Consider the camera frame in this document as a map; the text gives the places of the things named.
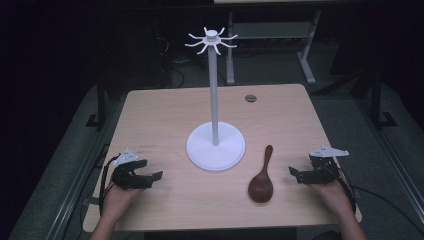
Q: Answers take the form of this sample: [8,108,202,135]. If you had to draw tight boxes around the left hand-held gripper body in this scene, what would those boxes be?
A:
[110,147,145,192]

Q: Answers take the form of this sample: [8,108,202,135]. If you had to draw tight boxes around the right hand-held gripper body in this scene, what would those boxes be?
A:
[305,145,350,185]

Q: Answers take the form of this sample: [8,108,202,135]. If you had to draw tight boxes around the brown wooden spoon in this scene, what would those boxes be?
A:
[247,144,275,204]

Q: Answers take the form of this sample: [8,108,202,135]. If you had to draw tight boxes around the white hook rack stand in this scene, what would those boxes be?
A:
[184,26,247,172]

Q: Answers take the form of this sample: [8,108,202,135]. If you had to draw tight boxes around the person's left hand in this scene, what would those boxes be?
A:
[100,181,145,224]

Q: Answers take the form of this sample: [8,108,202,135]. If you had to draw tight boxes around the person's right hand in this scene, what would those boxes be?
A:
[308,168,358,218]

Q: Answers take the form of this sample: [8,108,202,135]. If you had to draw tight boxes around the black metal stand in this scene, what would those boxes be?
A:
[85,74,108,129]
[369,68,398,129]

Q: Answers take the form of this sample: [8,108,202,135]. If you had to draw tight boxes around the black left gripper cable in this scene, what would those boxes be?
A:
[98,154,122,216]

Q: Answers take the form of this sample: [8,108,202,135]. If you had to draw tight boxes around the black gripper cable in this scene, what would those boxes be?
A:
[334,164,424,235]
[98,154,122,216]

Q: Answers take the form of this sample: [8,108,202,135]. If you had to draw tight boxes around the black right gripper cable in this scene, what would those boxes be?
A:
[334,164,424,235]

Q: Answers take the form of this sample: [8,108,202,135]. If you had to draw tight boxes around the black floor cables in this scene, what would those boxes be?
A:
[155,36,194,88]

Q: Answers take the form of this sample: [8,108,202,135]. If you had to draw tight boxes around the white desk frame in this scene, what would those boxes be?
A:
[225,9,324,86]

